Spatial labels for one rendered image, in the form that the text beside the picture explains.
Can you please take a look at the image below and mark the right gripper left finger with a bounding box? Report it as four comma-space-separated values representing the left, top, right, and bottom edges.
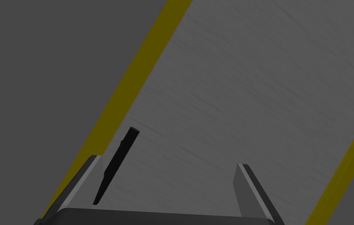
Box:
41, 154, 102, 220

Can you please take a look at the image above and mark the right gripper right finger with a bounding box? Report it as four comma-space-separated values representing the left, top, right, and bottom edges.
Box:
232, 163, 285, 224

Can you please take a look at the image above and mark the black door handle bar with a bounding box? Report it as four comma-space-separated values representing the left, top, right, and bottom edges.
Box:
92, 126, 140, 206

